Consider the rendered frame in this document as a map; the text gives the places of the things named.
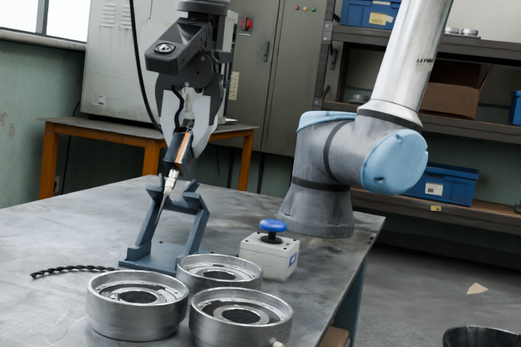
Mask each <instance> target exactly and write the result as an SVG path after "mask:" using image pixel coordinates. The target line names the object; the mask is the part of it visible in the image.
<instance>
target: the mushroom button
mask: <svg viewBox="0 0 521 347"><path fill-rule="evenodd" d="M259 227H260V228H261V229H263V230H265V231H268V234H267V238H268V239H276V233H277V232H285V231H287V225H286V224H285V223H284V222H282V221H279V220H275V219H264V220H262V221H260V224H259Z"/></svg>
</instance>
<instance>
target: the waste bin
mask: <svg viewBox="0 0 521 347"><path fill-rule="evenodd" d="M442 345H443V347H521V335H520V334H517V333H515V332H510V331H506V330H503V329H499V328H491V327H487V326H479V325H462V326H456V327H452V328H449V329H447V330H446V331H445V333H444V334H443V339H442Z"/></svg>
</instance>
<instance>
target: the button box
mask: <svg viewBox="0 0 521 347"><path fill-rule="evenodd" d="M299 244H300V241H298V240H295V239H287V238H283V237H279V236H276V239H268V238H267V234H264V233H259V232H255V233H253V234H252V235H250V236H248V237H247V238H245V239H244V240H242V241H241V242H240V253H239V257H240V258H243V259H247V260H249V261H251V262H253V263H256V264H257V265H258V266H260V267H261V268H262V270H263V271H264V273H263V278H265V279H269V280H276V281H279V282H283V283H284V282H285V281H286V280H287V279H288V278H289V277H290V276H291V275H292V274H293V273H294V272H295V271H296V267H297V261H298V250H299Z"/></svg>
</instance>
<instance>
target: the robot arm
mask: <svg viewBox="0 0 521 347"><path fill-rule="evenodd" d="M229 3H230V0H180V1H176V11H180V12H187V13H188V18H185V17H179V18H178V19H177V20H176V21H175V22H174V23H173V24H172V25H171V26H170V27H169V28H168V29H167V30H166V31H165V32H164V33H163V34H162V35H161V36H160V37H159V38H158V39H157V40H156V41H155V42H154V43H153V44H152V45H151V46H150V47H149V48H148V49H147V50H146V51H145V52H144V57H145V64H146V70H148V71H153V72H157V73H159V74H158V77H157V80H156V84H155V99H156V104H157V112H158V116H159V118H160V123H161V128H162V130H163V134H164V138H165V140H166V143H167V146H168V148H169V145H170V143H171V140H172V138H173V135H174V133H175V132H178V129H179V127H180V125H181V124H182V122H183V119H184V114H185V111H184V109H183V107H184V103H185V100H184V99H183V97H182V90H181V89H183V88H184V87H188V88H194V90H195V93H197V94H199V93H202V91H203V88H204V91H203V93H202V96H201V97H199V98H197V99H196V100H194V101H193V102H192V112H193V115H194V117H195V124H194V126H193V128H192V132H193V136H194V137H193V140H192V143H191V151H192V155H193V158H198V156H199V155H200V154H201V152H202V151H203V150H204V148H205V146H206V144H207V142H208V141H209V137H210V135H211V134H212V133H213V132H214V130H215V129H216V127H217V124H218V118H217V115H216V114H217V112H218V110H219V108H220V106H221V104H222V102H223V95H224V88H229V85H230V78H231V70H232V62H233V53H231V52H224V51H223V37H224V29H225V21H226V16H227V11H228V7H226V5H228V4H229ZM453 3H454V0H402V3H401V6H400V9H399V13H398V15H397V18H396V20H395V25H394V28H393V30H392V34H391V37H390V40H389V42H388V47H387V50H386V52H385V56H384V59H383V61H382V64H381V69H380V71H379V74H378V78H377V80H376V83H375V86H374V90H373V93H372V96H371V100H370V101H369V102H368V103H366V104H365V105H362V106H361V107H359V109H358V111H357V113H351V112H326V111H314V112H306V113H304V114H303V115H302V116H301V118H300V122H299V127H298V129H297V142H296V147H295V158H294V165H293V171H292V182H291V186H290V188H289V190H288V193H287V194H286V197H285V199H284V201H283V203H282V205H281V207H280V209H279V211H278V219H277V220H279V221H282V222H284V223H285V224H286V225H287V230H288V231H290V232H294V233H298V234H301V235H308V236H312V237H318V238H326V239H344V238H349V237H351V236H352V235H353V234H354V215H353V210H352V205H351V200H350V188H351V185H352V186H355V187H359V188H362V189H365V190H367V191H369V192H371V193H374V194H384V195H389V196H394V195H399V194H403V193H405V192H406V191H407V190H408V189H411V188H412V187H413V186H414V185H415V184H416V183H417V182H418V180H419V179H420V178H421V176H422V175H423V172H424V170H425V168H426V164H427V160H428V152H427V151H426V149H427V144H426V141H425V139H424V138H423V137H422V136H421V135H420V134H421V132H422V129H423V125H422V123H421V121H420V120H419V118H418V112H419V108H420V105H421V102H422V99H423V95H424V93H425V90H426V86H427V83H428V80H429V78H430V74H431V70H432V68H433V64H434V61H435V59H436V54H437V51H438V49H439V46H440V42H441V40H442V36H443V32H444V30H445V27H446V24H447V20H448V17H449V14H450V10H451V8H452V5H453ZM228 63H229V73H228V80H226V73H227V65H228ZM222 64H225V69H224V76H223V74H221V70H222ZM221 81H223V85H222V84H221Z"/></svg>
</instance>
